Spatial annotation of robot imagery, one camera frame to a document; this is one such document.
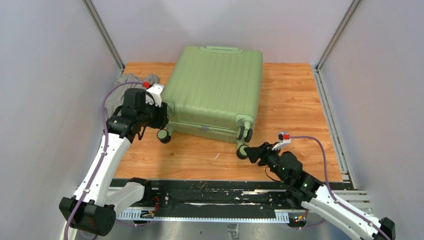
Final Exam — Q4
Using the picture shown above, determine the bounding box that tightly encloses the green suitcase blue lining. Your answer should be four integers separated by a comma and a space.
161, 45, 263, 145

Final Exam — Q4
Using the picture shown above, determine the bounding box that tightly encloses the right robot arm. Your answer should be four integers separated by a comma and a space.
244, 142, 396, 240

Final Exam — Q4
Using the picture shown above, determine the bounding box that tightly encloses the purple cable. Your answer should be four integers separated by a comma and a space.
62, 81, 152, 240
281, 134, 393, 240

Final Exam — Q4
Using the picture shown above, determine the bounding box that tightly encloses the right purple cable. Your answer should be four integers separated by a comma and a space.
281, 134, 393, 240

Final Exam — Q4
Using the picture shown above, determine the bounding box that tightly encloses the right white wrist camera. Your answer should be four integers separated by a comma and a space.
271, 131, 291, 151

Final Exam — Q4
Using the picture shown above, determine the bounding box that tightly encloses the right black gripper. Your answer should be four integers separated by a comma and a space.
244, 141, 290, 184

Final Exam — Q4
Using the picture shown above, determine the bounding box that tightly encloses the green suitcase wheel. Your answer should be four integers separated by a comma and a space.
236, 126, 253, 143
236, 144, 248, 160

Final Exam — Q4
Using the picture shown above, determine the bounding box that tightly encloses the aluminium frame rail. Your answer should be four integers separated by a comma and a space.
59, 185, 382, 240

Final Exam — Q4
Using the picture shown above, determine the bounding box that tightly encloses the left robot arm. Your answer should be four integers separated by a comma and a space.
59, 84, 169, 240

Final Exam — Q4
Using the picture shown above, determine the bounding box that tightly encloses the green suitcase wheel middle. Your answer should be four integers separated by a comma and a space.
236, 126, 253, 143

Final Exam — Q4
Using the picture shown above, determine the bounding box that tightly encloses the green suitcase wheel lid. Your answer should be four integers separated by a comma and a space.
156, 129, 172, 144

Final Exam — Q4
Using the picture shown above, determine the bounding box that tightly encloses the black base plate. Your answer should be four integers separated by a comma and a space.
120, 179, 320, 220

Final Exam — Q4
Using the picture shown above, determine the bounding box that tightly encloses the green suitcase wheel front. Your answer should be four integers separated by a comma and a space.
236, 144, 248, 160

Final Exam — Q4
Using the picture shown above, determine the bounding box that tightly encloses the crumpled grey-green cloth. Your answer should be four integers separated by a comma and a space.
105, 73, 161, 119

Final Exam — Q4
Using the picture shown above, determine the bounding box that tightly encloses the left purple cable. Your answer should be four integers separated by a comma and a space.
62, 81, 152, 240

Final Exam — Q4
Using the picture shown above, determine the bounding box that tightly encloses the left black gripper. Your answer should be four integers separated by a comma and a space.
138, 97, 170, 130

